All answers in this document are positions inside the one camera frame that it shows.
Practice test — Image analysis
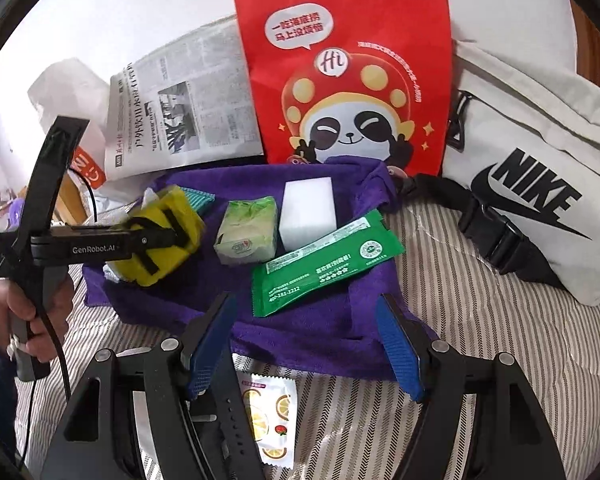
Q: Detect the green tissue pack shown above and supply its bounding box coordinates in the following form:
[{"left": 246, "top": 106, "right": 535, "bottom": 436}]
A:
[{"left": 213, "top": 196, "right": 278, "bottom": 266}]

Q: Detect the yellow black pouch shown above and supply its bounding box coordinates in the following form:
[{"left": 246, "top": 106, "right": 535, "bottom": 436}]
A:
[{"left": 102, "top": 185, "right": 215, "bottom": 287}]

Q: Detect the teal striped cloth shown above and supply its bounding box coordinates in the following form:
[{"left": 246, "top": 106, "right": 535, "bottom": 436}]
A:
[{"left": 181, "top": 186, "right": 215, "bottom": 217}]

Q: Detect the green wet wipe sachet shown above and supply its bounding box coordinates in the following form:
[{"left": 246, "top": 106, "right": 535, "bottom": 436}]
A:
[{"left": 251, "top": 209, "right": 405, "bottom": 318}]

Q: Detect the purple fleece towel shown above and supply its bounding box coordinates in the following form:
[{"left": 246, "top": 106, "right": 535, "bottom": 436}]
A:
[{"left": 83, "top": 156, "right": 402, "bottom": 380}]

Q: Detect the white Miniso plastic bag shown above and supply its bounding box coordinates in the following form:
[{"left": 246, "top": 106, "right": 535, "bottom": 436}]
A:
[{"left": 28, "top": 58, "right": 135, "bottom": 202}]

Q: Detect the folded newspaper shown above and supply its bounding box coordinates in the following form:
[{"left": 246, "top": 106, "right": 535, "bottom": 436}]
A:
[{"left": 105, "top": 16, "right": 263, "bottom": 181}]

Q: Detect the white sponge block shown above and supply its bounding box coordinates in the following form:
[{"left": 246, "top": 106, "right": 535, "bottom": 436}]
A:
[{"left": 278, "top": 177, "right": 337, "bottom": 252}]

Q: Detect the person's left hand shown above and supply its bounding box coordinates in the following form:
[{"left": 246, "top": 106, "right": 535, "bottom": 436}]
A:
[{"left": 0, "top": 274, "right": 74, "bottom": 363}]

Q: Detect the white Nike waist bag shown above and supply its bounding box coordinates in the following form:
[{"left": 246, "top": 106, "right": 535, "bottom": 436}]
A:
[{"left": 403, "top": 41, "right": 600, "bottom": 306}]

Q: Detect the orange fruit print sachet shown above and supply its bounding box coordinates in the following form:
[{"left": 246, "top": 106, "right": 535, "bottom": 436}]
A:
[{"left": 237, "top": 372, "right": 298, "bottom": 469}]

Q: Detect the black watch strap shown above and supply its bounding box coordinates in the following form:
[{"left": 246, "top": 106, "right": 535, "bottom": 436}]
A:
[{"left": 189, "top": 353, "right": 268, "bottom": 480}]

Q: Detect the wooden door frame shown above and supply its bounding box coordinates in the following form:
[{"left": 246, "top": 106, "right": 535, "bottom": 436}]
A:
[{"left": 570, "top": 0, "right": 600, "bottom": 88}]

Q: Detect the striped bed quilt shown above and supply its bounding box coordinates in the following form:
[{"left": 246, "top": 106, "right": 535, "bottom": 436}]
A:
[{"left": 36, "top": 210, "right": 600, "bottom": 479}]

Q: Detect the black cable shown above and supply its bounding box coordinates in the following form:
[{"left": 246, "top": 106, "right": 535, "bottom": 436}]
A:
[{"left": 17, "top": 167, "right": 100, "bottom": 466}]

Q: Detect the purple plush toy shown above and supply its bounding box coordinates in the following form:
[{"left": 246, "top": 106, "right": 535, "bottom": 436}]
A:
[{"left": 0, "top": 197, "right": 24, "bottom": 232}]

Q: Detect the red panda paper bag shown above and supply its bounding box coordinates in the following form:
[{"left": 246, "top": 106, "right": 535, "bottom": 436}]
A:
[{"left": 234, "top": 0, "right": 452, "bottom": 176}]

